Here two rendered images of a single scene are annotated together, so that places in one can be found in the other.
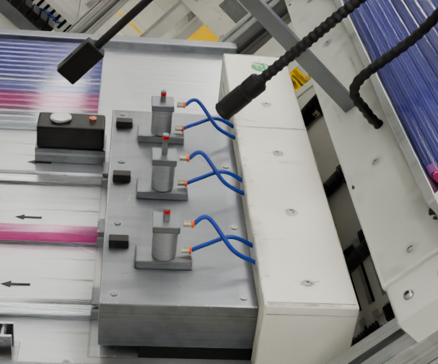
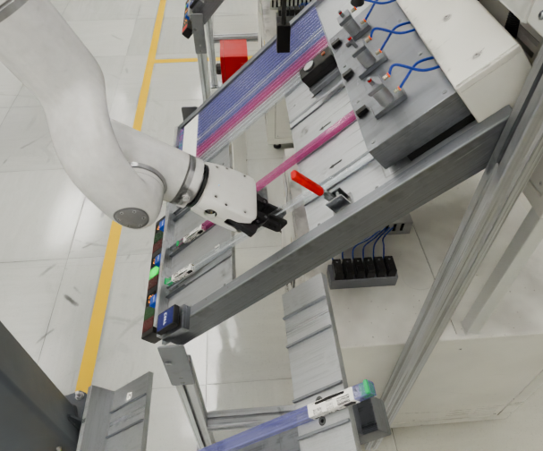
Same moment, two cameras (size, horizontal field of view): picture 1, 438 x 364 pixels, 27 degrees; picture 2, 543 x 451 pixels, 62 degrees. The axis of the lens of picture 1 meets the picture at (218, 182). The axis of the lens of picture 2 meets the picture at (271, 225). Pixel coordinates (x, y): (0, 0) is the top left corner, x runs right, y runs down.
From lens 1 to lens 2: 0.18 m
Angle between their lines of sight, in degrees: 34
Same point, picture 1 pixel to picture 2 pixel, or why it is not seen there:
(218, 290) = (428, 98)
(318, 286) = (485, 51)
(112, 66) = (325, 12)
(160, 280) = (393, 116)
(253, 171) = (413, 11)
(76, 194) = (340, 97)
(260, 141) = not seen: outside the picture
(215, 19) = not seen: outside the picture
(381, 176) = not seen: outside the picture
